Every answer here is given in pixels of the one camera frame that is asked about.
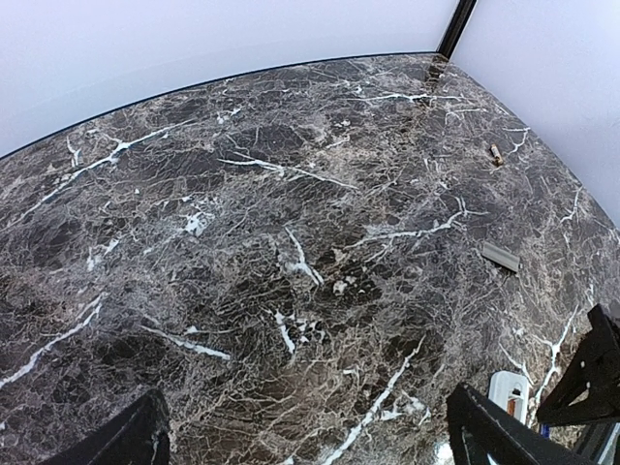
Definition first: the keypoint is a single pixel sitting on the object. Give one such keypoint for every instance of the right black frame post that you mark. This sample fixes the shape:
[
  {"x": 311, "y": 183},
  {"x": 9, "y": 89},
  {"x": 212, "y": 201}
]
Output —
[{"x": 457, "y": 24}]

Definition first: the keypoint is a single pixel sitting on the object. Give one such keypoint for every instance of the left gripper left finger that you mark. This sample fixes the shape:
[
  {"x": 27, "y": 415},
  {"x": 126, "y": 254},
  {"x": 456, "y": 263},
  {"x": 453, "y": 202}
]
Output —
[{"x": 137, "y": 435}]

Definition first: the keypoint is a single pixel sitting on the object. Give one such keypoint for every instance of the white remote control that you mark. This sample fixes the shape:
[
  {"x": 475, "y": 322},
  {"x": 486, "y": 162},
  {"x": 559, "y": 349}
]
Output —
[{"x": 510, "y": 391}]

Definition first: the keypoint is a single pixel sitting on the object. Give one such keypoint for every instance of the grey battery cover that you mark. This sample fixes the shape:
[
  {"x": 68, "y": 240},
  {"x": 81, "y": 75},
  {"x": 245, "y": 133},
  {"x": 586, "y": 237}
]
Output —
[{"x": 501, "y": 257}]

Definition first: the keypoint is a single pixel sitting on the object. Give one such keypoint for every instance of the gold AAA battery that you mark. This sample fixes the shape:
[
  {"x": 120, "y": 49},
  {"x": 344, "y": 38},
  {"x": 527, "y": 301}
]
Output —
[{"x": 497, "y": 155}]

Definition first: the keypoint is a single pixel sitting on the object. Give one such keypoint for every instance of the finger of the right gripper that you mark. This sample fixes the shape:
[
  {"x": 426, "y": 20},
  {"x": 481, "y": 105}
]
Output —
[{"x": 588, "y": 392}]

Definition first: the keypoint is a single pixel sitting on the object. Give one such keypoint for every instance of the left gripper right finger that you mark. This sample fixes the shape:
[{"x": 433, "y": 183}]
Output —
[{"x": 481, "y": 432}]

